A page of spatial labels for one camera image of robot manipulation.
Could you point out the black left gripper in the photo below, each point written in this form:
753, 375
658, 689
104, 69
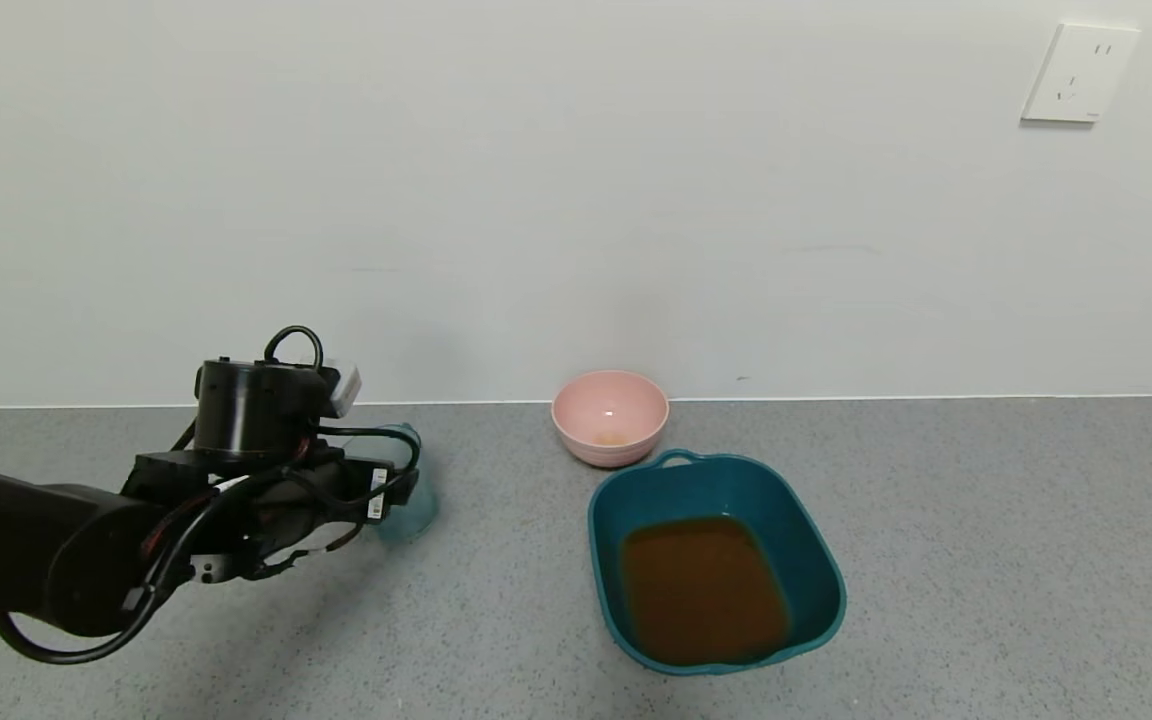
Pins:
377, 493

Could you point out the clear ribbed plastic cup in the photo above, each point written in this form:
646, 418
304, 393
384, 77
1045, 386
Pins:
414, 515

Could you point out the brown liquid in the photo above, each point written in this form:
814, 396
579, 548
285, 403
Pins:
704, 590

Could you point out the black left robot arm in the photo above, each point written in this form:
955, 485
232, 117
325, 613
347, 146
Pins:
6, 540

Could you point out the pink bowl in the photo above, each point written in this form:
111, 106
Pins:
608, 420

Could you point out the teal square basin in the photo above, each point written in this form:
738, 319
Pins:
816, 580

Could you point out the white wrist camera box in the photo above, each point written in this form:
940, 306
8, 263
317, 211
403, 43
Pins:
344, 388

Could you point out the white wall socket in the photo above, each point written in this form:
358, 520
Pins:
1078, 75

